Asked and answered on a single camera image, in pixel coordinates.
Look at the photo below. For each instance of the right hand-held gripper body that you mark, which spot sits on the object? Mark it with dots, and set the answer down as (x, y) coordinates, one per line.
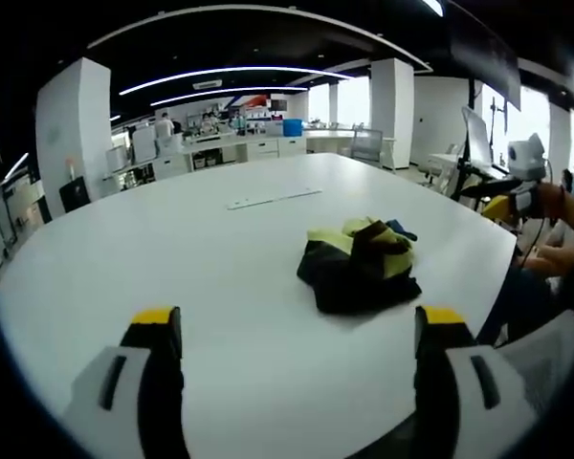
(526, 160)

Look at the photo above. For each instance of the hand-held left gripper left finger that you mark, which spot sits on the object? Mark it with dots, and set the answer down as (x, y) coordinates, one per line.
(124, 382)

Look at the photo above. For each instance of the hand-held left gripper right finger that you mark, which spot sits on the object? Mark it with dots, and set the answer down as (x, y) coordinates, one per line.
(464, 382)

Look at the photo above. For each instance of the black and yellow garment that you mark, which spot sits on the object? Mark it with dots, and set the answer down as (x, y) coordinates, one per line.
(359, 272)

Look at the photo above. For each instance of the person's right hand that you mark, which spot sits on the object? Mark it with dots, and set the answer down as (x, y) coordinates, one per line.
(550, 201)

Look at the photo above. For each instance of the black stand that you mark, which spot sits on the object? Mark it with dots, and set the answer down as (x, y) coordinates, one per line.
(463, 177)

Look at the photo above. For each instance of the tilted white board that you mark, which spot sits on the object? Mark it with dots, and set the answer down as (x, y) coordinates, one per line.
(478, 138)

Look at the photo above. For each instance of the white mesh chair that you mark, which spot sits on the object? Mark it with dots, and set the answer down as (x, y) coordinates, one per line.
(536, 363)

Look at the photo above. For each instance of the grey mesh office chair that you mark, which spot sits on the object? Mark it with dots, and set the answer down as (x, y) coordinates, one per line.
(366, 146)

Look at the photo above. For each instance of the black chair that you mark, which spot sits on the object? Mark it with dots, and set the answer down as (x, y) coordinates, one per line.
(74, 193)

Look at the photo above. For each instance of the blue bin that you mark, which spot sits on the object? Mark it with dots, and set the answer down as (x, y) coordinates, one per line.
(293, 127)

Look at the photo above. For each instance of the white table cover strip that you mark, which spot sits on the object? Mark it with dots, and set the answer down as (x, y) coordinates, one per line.
(272, 198)

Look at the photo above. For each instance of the white box appliance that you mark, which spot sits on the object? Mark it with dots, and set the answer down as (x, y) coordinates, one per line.
(143, 143)

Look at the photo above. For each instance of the white counter with drawers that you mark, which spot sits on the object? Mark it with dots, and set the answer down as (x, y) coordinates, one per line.
(229, 153)

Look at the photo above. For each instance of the ceiling air conditioner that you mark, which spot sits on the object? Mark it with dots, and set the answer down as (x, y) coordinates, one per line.
(206, 85)

